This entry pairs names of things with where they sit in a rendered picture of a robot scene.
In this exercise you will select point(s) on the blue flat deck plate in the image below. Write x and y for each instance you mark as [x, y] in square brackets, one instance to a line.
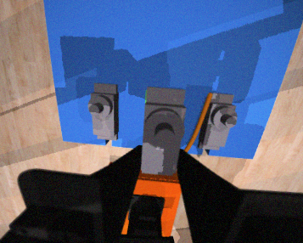
[105, 53]

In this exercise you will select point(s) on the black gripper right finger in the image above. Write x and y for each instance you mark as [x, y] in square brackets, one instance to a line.
[216, 209]

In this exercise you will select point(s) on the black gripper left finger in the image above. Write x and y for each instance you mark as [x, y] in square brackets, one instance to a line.
[106, 193]

